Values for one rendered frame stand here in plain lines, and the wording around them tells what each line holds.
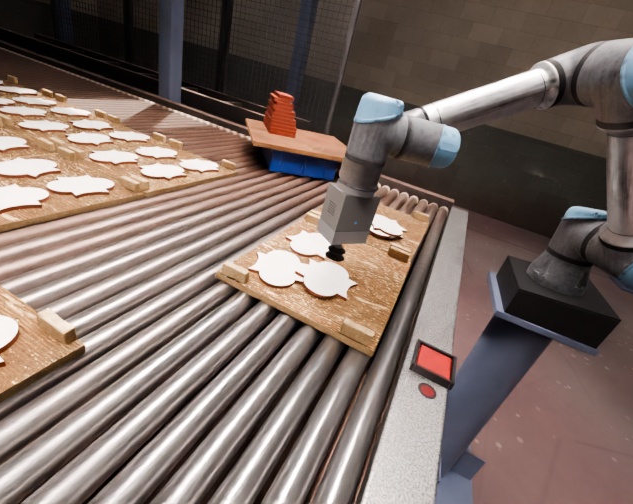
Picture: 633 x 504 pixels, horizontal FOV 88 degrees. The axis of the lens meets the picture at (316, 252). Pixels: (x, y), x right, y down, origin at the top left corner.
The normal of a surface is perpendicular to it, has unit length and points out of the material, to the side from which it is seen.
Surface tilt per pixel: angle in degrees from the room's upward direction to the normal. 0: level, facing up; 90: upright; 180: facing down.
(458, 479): 0
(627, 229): 119
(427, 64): 90
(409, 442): 0
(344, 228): 90
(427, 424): 0
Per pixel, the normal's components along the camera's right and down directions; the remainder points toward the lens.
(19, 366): 0.23, -0.85
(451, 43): -0.37, 0.37
